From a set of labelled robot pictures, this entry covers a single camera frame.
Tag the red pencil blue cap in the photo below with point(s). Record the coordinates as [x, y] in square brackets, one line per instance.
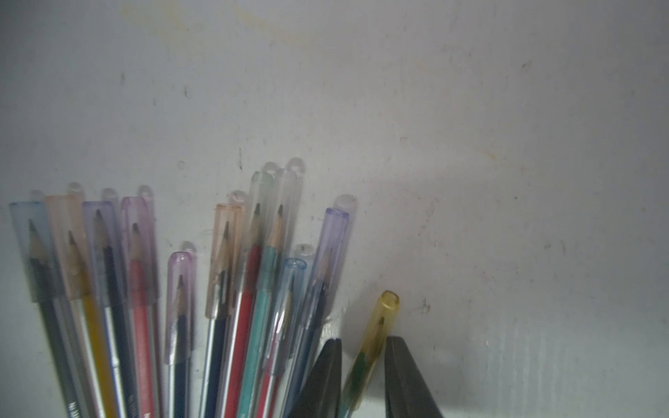
[290, 294]

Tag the black pencil purple cap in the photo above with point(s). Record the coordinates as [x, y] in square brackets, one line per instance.
[104, 243]

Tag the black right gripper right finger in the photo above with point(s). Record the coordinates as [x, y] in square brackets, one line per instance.
[406, 392]

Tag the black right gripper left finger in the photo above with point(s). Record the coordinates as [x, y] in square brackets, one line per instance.
[321, 395]

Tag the teal pencil clear cap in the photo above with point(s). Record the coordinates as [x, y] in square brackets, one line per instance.
[274, 224]

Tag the dark blue pencil purple cap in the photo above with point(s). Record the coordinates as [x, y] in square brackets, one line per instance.
[181, 272]

